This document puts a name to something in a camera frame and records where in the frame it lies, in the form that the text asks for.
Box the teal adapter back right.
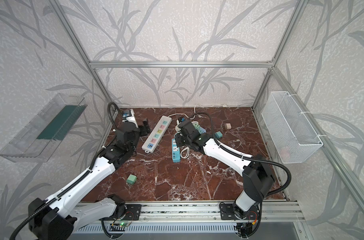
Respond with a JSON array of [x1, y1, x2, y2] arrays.
[[214, 131, 223, 139]]

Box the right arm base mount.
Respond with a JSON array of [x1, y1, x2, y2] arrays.
[[219, 202, 259, 221]]

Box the clear plastic wall tray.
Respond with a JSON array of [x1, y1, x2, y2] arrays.
[[0, 94, 88, 163]]

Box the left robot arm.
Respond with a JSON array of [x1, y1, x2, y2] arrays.
[[10, 117, 151, 240]]

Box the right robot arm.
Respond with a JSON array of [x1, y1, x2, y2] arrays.
[[175, 120, 292, 219]]

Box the teal power strip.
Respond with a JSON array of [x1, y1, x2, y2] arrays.
[[172, 139, 181, 163]]

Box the white bundled strip cable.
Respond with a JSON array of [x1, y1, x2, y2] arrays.
[[168, 103, 228, 133]]

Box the pink adapter back right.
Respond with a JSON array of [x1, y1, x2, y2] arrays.
[[224, 123, 232, 130]]

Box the white wire mesh basket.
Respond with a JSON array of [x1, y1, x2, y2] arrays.
[[261, 91, 323, 164]]

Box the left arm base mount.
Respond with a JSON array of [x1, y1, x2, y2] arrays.
[[110, 204, 142, 221]]

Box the white long power strip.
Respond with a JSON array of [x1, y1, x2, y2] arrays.
[[142, 116, 172, 153]]

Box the aluminium front rail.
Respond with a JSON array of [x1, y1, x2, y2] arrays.
[[52, 201, 305, 224]]

